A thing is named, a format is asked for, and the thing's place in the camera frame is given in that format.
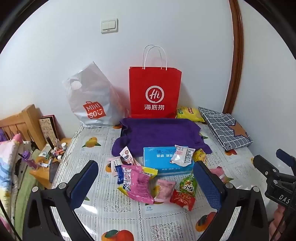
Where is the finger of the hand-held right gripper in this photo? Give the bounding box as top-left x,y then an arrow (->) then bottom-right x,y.
253,155 -> 281,180
276,149 -> 296,168

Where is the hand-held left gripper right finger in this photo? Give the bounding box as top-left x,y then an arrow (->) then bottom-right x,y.
193,160 -> 270,241

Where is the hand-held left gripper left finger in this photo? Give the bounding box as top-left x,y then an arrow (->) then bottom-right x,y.
22,160 -> 100,241

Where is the pink silver banded snack packet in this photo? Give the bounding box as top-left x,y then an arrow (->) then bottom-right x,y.
209,166 -> 230,184

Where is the green snack packet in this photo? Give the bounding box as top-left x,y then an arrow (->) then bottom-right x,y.
180,173 -> 197,194

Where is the yellow triangular snack packet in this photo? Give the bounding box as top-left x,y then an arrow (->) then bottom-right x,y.
193,149 -> 207,163

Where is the red candy packet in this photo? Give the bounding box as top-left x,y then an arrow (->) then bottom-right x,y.
170,189 -> 196,212

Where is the small blue snack packet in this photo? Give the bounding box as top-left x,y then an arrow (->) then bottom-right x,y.
115,165 -> 126,185

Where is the white grey snack packet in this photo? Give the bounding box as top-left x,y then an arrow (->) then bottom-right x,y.
170,145 -> 196,166

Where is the pale pink peach snack packet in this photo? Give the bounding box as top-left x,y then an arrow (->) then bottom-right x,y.
153,179 -> 176,204

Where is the small white pink snack packet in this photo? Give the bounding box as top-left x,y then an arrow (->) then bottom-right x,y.
120,146 -> 135,165

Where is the large pink snack packet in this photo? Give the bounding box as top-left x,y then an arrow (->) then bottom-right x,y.
117,164 -> 159,205

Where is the blue tissue pack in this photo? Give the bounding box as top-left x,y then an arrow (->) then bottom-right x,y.
142,146 -> 195,176

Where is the person's right forearm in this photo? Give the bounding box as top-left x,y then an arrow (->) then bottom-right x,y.
269,205 -> 293,241

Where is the black phone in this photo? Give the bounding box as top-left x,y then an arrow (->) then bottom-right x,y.
49,161 -> 61,184

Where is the wooden nightstand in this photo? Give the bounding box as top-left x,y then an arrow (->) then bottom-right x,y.
30,138 -> 73,190

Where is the grey checked folded cloth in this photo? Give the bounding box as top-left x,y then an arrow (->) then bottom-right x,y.
198,107 -> 253,151

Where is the purple water bottle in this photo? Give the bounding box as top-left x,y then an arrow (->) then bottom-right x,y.
21,150 -> 39,170

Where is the patterned book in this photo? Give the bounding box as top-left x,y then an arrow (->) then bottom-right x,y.
38,115 -> 61,146

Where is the green blanket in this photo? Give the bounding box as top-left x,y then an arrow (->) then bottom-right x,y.
13,148 -> 45,233

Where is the purple towel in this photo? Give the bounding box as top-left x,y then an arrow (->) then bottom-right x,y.
111,118 -> 212,158

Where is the yellow chips bag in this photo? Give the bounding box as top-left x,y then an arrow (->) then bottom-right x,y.
177,106 -> 205,123

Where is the colourful printed quilt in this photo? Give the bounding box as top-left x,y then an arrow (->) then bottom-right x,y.
0,133 -> 26,235

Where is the white plastic shopping bag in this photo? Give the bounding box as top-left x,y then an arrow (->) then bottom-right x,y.
62,61 -> 130,128

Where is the red paper bag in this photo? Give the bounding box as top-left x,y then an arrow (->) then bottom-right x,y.
129,45 -> 182,119

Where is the brown wooden door frame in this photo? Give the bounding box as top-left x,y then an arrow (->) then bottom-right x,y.
228,0 -> 245,115

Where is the white light switch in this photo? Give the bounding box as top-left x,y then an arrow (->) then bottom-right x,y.
101,19 -> 118,34

